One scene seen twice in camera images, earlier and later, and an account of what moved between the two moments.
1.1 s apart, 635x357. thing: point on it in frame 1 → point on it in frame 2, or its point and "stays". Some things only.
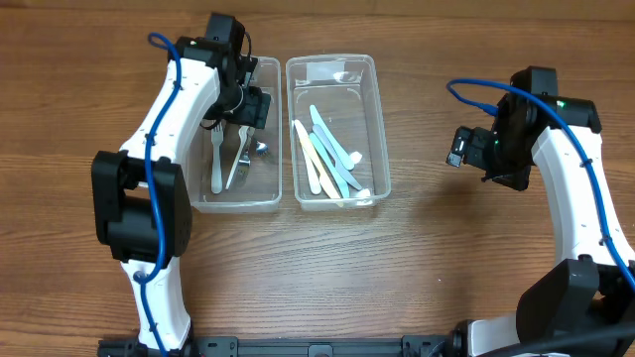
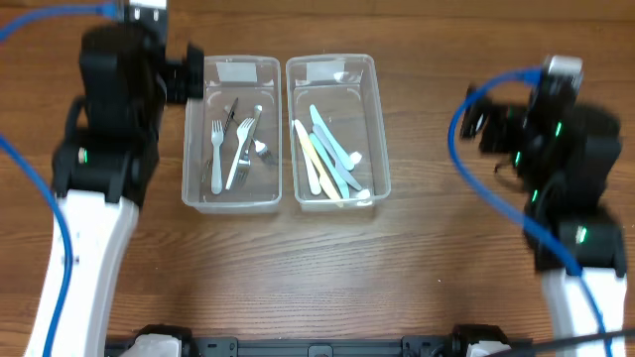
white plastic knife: (340, 166) stays
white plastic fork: (217, 137) stays
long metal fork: (244, 161) stays
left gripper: (255, 109) → (193, 71)
